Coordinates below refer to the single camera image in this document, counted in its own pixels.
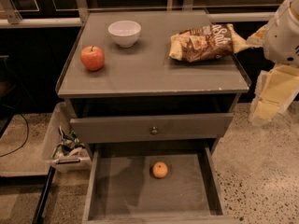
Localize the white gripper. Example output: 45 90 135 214
247 0 299 126

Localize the orange fruit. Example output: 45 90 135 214
152 161 168 178

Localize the grey drawer cabinet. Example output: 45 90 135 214
54 9 252 156

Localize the top drawer with knob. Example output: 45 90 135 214
70 113 233 144

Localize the open middle drawer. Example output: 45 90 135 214
82 141 239 224

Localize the brown chip bag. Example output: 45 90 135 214
169 23 249 63

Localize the white ceramic bowl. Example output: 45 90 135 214
108 21 141 48

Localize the red apple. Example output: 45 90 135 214
80 46 105 71

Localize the metal railing frame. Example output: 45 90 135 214
0 0 285 26

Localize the black cable on floor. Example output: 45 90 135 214
0 105 30 158

